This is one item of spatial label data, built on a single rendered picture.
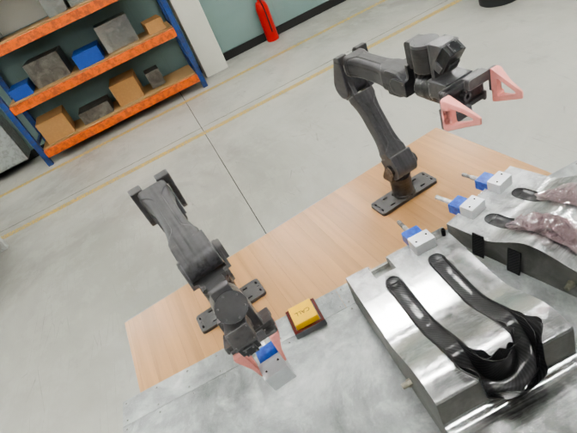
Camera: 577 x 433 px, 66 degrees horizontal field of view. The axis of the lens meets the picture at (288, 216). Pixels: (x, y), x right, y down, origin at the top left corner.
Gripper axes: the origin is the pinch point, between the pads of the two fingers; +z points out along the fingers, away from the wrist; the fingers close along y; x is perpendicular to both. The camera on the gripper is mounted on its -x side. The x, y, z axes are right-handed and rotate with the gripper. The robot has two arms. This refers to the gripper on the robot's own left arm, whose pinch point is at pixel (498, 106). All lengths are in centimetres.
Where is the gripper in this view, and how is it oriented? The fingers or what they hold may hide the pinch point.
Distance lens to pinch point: 89.9
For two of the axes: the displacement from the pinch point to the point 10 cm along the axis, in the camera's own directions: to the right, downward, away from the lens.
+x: 3.4, 7.3, 6.0
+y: 8.4, -5.2, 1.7
